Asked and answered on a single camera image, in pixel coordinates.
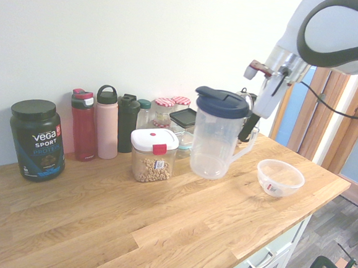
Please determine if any clear plastic bowl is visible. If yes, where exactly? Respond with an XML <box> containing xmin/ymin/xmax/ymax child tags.
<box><xmin>254</xmin><ymin>158</ymin><xmax>307</xmax><ymax>200</ymax></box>

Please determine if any black camera cable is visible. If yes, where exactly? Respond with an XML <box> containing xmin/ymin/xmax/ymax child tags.
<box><xmin>269</xmin><ymin>65</ymin><xmax>358</xmax><ymax>120</ymax></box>

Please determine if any pink bottle with black cap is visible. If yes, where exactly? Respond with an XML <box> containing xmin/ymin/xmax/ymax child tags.
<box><xmin>91</xmin><ymin>84</ymin><xmax>124</xmax><ymax>161</ymax></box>

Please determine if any black shaker bottle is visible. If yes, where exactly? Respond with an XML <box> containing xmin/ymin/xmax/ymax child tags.
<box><xmin>114</xmin><ymin>93</ymin><xmax>142</xmax><ymax>155</ymax></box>

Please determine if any jar with red checkered lid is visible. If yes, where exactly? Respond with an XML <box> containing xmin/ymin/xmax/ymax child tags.
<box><xmin>170</xmin><ymin>95</ymin><xmax>191</xmax><ymax>113</ymax></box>
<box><xmin>153</xmin><ymin>97</ymin><xmax>176</xmax><ymax>124</ymax></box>
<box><xmin>152</xmin><ymin>118</ymin><xmax>172</xmax><ymax>131</ymax></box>

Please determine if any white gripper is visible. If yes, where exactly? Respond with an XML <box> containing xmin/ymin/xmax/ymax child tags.
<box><xmin>237</xmin><ymin>72</ymin><xmax>291</xmax><ymax>146</ymax></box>

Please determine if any black Vega protein tub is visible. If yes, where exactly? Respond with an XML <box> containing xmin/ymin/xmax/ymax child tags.
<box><xmin>4</xmin><ymin>97</ymin><xmax>71</xmax><ymax>185</ymax></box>

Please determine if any red water bottle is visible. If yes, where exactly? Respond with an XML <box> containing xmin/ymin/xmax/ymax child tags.
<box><xmin>66</xmin><ymin>88</ymin><xmax>103</xmax><ymax>163</ymax></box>

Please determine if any white kitchen cabinet front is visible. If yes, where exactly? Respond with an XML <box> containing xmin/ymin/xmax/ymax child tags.
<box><xmin>215</xmin><ymin>205</ymin><xmax>315</xmax><ymax>268</ymax></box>

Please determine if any metal cabinet handle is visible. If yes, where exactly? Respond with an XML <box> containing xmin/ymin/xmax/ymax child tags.
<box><xmin>245</xmin><ymin>250</ymin><xmax>278</xmax><ymax>268</ymax></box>

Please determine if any square container with black lid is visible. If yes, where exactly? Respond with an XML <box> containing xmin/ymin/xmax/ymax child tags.
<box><xmin>168</xmin><ymin>106</ymin><xmax>199</xmax><ymax>136</ymax></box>

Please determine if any glass container with teal lid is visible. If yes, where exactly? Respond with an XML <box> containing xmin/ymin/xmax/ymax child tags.
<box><xmin>173</xmin><ymin>130</ymin><xmax>195</xmax><ymax>160</ymax></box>

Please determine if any clear pitcher with blue lid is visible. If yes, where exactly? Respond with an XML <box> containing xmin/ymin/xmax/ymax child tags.
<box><xmin>187</xmin><ymin>84</ymin><xmax>262</xmax><ymax>184</ymax></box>

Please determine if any cereal container with white lid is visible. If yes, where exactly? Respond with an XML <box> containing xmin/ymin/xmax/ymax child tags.
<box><xmin>127</xmin><ymin>126</ymin><xmax>181</xmax><ymax>186</ymax></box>

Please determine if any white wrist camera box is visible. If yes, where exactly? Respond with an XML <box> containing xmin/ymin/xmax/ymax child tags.
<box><xmin>244</xmin><ymin>59</ymin><xmax>274</xmax><ymax>82</ymax></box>

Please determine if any clear bottle with green cap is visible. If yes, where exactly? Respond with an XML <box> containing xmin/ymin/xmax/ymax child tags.
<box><xmin>135</xmin><ymin>98</ymin><xmax>154</xmax><ymax>131</ymax></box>

